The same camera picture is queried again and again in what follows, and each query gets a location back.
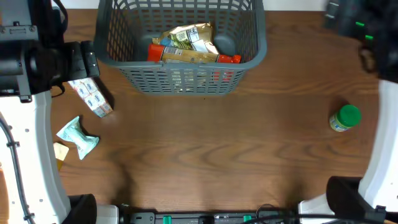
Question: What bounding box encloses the gold foil snack pouch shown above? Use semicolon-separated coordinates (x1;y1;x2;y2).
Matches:
152;22;219;54

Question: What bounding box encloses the green lidded jar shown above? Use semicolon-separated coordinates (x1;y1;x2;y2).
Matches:
329;105;362;132

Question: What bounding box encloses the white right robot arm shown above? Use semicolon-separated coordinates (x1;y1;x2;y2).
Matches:
283;0;397;223

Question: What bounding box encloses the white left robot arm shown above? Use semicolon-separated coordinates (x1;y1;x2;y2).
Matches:
1;0;100;223

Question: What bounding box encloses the white blue printed carton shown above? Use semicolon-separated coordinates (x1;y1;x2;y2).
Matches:
68;78;113;118

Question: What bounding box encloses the grey plastic lattice basket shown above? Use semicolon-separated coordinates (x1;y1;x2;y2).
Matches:
94;0;267;95

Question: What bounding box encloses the mint green wrapped packet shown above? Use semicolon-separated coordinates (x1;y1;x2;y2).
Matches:
57;116;100;160

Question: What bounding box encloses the small tan sachet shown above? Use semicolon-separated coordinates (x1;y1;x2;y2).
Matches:
53;142;69;170

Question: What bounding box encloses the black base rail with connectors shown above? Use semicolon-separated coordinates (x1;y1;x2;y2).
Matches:
118;203;297;224

